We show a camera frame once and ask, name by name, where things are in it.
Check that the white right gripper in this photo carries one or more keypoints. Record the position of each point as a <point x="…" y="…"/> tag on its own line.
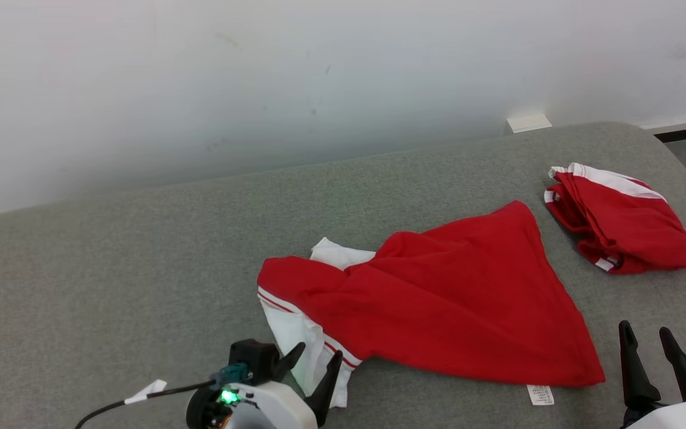
<point x="676" y="417"/>

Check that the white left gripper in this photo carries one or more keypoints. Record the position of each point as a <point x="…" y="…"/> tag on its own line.
<point x="277" y="408"/>

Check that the red jersey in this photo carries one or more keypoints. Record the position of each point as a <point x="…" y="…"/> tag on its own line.
<point x="629" y="226"/>

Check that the red jersey number 23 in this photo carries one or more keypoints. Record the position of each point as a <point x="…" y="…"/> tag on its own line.
<point x="450" y="298"/>

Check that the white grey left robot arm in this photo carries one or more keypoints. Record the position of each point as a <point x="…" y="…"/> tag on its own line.
<point x="200" y="412"/>

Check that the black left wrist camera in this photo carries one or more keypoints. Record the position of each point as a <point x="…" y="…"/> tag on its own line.
<point x="253" y="357"/>

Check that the small white wall box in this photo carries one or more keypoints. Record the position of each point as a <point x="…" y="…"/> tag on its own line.
<point x="529" y="123"/>

